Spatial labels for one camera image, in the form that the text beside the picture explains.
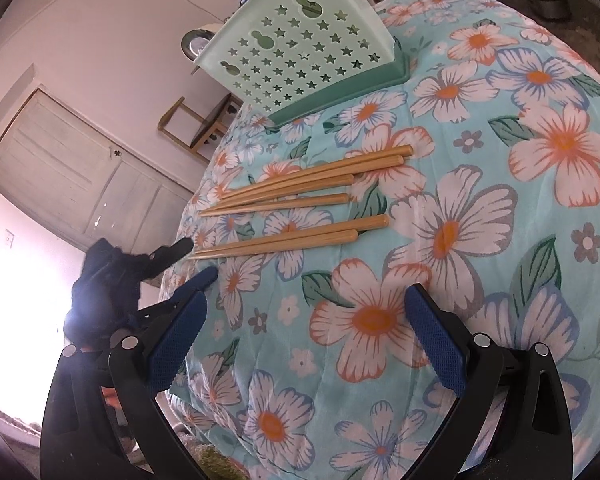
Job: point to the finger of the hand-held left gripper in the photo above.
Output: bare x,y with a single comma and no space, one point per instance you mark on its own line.
200,279
175,251

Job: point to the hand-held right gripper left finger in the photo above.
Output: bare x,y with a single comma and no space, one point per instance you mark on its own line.
177,340

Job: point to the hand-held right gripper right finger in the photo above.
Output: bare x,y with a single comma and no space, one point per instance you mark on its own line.
435,340

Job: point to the wooden chopstick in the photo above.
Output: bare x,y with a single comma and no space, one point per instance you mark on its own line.
330,226
355,161
300,242
305,185
300,202
360,168

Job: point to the metal spoon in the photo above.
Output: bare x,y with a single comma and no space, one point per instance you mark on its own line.
195,44

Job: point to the green plastic utensil holder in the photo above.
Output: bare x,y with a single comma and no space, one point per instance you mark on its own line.
305,50

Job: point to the floral blanket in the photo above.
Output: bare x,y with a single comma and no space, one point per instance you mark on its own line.
480,220

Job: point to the white panel door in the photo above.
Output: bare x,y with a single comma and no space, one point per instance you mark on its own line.
55,160

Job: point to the wooden chair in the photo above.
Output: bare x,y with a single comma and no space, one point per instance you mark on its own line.
180,110

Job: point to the white light switch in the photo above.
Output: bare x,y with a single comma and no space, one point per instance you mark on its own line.
10,238

